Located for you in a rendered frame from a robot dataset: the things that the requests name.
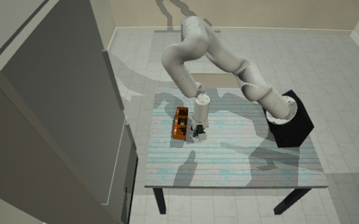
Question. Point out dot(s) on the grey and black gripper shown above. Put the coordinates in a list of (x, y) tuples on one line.
[(194, 124)]

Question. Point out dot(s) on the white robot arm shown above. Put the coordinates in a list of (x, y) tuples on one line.
[(253, 86)]

